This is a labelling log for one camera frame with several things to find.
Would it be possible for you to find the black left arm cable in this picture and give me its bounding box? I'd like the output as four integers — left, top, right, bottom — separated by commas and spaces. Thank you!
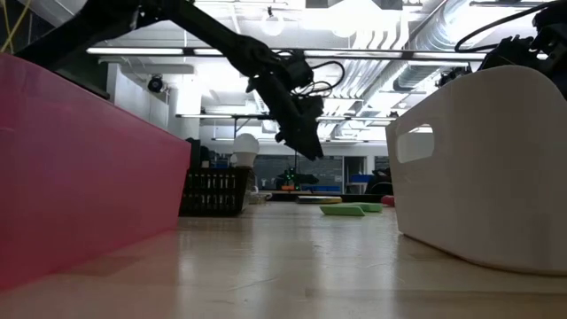
290, 60, 346, 99

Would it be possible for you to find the pink plastic tray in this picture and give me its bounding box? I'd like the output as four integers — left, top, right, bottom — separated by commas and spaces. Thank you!
0, 51, 192, 293

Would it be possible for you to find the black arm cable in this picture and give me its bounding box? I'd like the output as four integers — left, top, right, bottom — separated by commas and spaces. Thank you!
290, 60, 346, 99
454, 0, 555, 53

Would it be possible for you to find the black metal table frame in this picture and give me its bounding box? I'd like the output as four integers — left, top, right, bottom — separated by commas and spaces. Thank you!
265, 190, 395, 204

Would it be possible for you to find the fluorescent ceiling light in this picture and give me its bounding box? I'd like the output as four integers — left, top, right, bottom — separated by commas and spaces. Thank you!
83, 47, 185, 56

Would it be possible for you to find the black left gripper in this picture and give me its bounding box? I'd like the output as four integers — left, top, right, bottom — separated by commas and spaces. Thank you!
245, 66, 327, 161

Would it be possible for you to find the yellow hanging cable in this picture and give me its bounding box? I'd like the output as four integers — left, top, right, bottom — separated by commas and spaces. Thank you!
0, 0, 32, 54

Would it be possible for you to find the silver ventilation duct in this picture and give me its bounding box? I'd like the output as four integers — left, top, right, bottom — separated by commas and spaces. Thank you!
393, 0, 488, 92

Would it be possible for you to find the black slotted plastic basket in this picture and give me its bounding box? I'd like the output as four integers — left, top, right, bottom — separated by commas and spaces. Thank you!
179, 167, 257, 218

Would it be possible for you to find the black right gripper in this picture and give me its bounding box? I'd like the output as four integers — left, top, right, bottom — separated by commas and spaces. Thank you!
477, 34, 550, 71

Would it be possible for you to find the black office chair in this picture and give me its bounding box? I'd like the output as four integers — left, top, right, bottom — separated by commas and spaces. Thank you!
365, 166, 394, 196

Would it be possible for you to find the white light bulb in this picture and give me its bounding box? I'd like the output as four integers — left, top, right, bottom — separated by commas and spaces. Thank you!
232, 132, 261, 168

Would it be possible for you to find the white lamp cord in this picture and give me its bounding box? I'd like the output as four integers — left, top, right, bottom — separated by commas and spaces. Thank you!
246, 185, 275, 206

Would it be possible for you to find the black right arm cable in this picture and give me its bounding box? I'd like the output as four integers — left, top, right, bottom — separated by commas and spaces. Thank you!
454, 0, 555, 53

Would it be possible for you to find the black ceiling spotlight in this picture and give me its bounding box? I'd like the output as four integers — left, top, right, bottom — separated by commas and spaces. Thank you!
147, 74, 166, 94
436, 66, 473, 88

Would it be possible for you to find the white plastic bin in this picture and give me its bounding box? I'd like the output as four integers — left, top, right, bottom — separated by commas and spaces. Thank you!
384, 65, 567, 276

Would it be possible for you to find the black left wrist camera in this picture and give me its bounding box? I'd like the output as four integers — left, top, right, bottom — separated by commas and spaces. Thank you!
283, 52, 316, 88

